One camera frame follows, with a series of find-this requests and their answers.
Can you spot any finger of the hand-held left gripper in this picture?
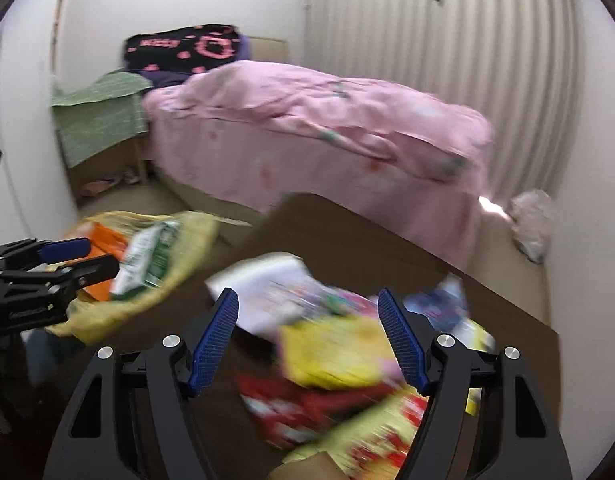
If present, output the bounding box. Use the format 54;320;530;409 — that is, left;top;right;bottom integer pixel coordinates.
0;254;119;302
0;237;92;273

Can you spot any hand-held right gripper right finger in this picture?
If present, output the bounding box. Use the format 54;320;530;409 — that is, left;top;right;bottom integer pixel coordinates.
377;287;573;480

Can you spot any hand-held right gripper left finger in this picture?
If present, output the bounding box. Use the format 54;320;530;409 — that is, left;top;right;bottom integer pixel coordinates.
42;287;240;480

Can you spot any yellow plastic bag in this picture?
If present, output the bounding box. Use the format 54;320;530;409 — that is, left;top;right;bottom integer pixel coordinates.
45;210;221;346

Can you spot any orange box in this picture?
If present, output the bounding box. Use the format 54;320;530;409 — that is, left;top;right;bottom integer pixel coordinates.
78;222;131;306

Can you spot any green white packet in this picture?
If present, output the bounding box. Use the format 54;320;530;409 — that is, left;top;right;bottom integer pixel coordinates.
110;220;183;301

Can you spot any blue white packet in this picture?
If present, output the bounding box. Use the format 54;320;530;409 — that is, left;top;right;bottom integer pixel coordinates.
402;274;471;333

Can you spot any pink slipper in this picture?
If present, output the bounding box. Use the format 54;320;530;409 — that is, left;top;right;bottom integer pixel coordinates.
82;179;117;196

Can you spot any yellow white packet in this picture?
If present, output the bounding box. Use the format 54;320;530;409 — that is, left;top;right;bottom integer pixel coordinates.
450;317;495;417

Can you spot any pink colourful packet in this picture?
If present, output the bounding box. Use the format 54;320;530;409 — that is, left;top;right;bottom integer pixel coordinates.
265;280;381;323

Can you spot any wooden nightstand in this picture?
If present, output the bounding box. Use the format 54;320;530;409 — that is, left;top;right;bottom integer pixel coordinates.
68;132;149;201

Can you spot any red packet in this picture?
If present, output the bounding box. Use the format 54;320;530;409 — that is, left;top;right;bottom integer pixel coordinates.
238;371;431;451

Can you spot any green checked cloth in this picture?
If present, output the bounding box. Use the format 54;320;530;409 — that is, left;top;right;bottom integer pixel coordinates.
50;70;153;168

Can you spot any brown cardboard piece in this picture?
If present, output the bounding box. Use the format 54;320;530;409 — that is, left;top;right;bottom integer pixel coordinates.
268;451;351;480

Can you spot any bed with pink sheet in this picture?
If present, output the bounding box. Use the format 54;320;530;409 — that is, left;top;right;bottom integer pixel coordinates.
142;82;493;266

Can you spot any white plastic bag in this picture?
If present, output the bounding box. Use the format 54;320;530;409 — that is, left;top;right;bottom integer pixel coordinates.
507;189;555;265

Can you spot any black pink kitty pillow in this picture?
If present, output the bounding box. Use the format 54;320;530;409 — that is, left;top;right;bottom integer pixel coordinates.
124;24;243;75

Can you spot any pink floral duvet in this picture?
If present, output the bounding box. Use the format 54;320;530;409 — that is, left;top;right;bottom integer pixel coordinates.
180;60;494;183

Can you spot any beige headboard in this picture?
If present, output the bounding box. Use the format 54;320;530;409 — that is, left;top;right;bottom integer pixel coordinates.
242;36;290;66

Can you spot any white striped curtain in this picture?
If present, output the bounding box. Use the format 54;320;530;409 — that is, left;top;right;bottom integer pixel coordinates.
305;0;588;211

